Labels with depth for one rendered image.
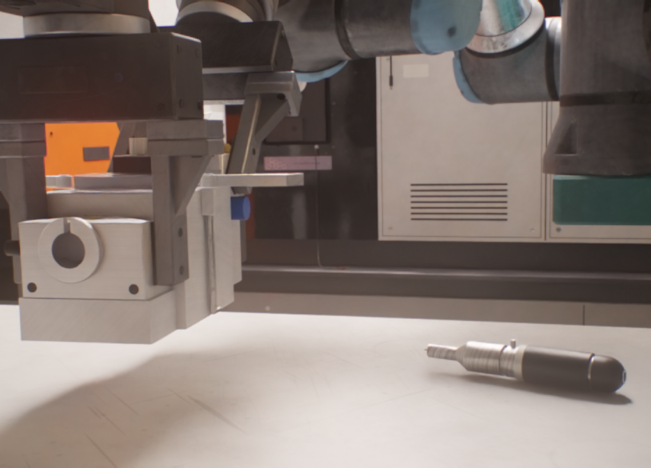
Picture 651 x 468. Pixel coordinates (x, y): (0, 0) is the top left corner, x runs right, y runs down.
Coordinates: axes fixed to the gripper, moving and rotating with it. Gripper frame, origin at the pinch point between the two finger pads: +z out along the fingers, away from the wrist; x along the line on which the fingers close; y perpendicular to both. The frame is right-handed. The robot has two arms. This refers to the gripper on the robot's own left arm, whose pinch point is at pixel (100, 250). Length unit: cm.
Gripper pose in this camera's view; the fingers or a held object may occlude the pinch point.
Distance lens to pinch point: 57.9
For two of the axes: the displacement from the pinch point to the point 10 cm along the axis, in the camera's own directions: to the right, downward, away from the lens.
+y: 2.3, -1.2, 9.7
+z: 0.2, 9.9, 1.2
